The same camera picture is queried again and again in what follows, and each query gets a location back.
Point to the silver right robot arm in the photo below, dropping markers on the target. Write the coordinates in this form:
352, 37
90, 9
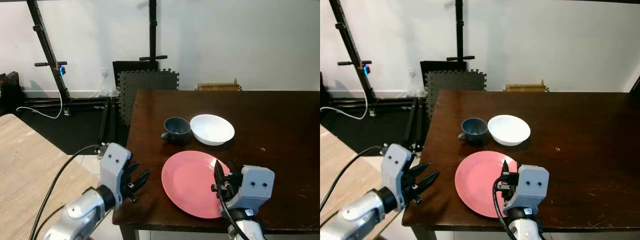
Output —
525, 227
247, 225

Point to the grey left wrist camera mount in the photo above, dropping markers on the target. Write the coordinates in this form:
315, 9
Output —
114, 167
395, 167

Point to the pink round plate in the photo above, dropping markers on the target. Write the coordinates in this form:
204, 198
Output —
190, 180
477, 180

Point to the white bowl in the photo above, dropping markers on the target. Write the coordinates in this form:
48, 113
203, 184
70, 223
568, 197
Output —
212, 128
509, 129

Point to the black board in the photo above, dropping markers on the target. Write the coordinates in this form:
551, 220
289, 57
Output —
435, 66
127, 66

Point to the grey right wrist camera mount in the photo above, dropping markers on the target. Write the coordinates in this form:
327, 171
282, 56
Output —
252, 187
530, 187

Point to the blue-grey cup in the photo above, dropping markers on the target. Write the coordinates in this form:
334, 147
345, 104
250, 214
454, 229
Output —
474, 128
177, 128

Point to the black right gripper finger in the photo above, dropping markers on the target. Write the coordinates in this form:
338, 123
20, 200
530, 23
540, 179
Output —
218, 172
506, 167

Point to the white wall outlet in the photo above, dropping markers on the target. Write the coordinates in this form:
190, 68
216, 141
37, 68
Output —
104, 72
411, 72

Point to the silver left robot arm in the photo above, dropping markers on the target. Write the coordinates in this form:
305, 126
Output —
360, 215
80, 212

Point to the dark wooden table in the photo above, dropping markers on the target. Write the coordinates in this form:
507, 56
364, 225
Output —
585, 150
280, 150

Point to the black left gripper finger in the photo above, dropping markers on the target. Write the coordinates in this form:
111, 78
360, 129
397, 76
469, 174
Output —
134, 168
430, 180
421, 169
143, 178

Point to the black floor mat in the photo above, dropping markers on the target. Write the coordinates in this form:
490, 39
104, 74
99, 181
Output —
70, 131
370, 131

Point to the small device with blue light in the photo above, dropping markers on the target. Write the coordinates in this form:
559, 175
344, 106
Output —
367, 69
62, 69

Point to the grey foam puzzle mat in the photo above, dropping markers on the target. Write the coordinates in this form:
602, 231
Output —
150, 82
457, 82

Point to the light wooden table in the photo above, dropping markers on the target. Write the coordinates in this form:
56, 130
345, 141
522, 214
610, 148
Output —
337, 170

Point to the black metal frame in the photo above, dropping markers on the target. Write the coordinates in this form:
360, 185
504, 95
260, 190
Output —
352, 47
47, 47

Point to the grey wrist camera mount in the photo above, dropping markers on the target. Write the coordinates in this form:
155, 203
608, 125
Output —
114, 167
395, 167
530, 187
252, 187

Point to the wooden crate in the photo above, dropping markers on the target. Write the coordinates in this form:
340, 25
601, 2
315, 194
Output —
526, 87
218, 86

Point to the dark furniture piece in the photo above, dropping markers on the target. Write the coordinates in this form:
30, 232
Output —
9, 92

